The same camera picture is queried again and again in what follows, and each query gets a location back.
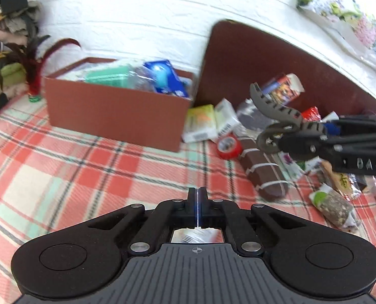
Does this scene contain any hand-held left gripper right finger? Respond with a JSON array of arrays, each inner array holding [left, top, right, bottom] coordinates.
[[198, 187, 306, 258]]

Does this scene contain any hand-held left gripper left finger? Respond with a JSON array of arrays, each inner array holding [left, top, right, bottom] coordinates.
[[87, 187, 198, 257]]

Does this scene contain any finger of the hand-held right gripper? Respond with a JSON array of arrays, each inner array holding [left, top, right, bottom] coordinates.
[[321, 115, 376, 134], [279, 131, 376, 163]]

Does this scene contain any brown cardboard box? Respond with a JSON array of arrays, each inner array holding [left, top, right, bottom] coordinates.
[[43, 58, 195, 153]]

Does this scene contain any white printed packet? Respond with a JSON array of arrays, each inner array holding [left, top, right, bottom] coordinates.
[[278, 152, 324, 178]]

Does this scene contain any blue small item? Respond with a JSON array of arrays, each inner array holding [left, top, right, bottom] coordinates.
[[321, 121, 343, 137]]

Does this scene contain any yellow snack packet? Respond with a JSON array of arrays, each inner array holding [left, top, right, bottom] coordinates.
[[320, 161, 376, 201]]

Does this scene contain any red snack packet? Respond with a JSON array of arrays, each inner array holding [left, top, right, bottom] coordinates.
[[301, 107, 321, 123]]

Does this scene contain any brown white striped pouch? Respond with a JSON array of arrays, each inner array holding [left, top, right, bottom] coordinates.
[[239, 137, 290, 202]]

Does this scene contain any green white snack packet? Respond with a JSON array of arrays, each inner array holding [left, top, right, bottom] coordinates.
[[309, 183, 361, 229]]

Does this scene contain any dark grey plastic packet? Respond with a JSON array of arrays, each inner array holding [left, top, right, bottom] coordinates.
[[236, 99, 272, 131]]

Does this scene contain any colourful printed carton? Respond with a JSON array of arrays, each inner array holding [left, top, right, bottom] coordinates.
[[263, 73, 304, 106]]

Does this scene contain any red tape roll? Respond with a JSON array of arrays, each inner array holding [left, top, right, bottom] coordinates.
[[216, 135, 243, 161]]

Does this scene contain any white small box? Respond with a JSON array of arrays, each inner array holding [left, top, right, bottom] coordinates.
[[213, 98, 241, 140]]

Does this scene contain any yellow green small box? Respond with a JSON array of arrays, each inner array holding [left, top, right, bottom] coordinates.
[[182, 104, 219, 143]]

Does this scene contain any dark brown wooden board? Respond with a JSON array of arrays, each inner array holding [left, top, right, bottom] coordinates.
[[195, 19, 376, 216]]

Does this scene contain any floral printed cloth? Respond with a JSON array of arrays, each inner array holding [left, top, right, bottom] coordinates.
[[296, 0, 376, 74]]

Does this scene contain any plaid blanket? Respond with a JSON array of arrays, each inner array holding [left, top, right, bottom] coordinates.
[[0, 97, 376, 304]]

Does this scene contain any blue plastic packet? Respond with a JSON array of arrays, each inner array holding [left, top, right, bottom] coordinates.
[[143, 60, 190, 98]]

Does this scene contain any teal plastic pack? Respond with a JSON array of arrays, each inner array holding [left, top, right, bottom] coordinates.
[[83, 64, 135, 87]]

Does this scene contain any red feather shuttlecock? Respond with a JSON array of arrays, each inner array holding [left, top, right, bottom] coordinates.
[[0, 36, 81, 103]]

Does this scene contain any pile of folded clothes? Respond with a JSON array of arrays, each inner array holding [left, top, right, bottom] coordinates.
[[0, 0, 45, 122]]

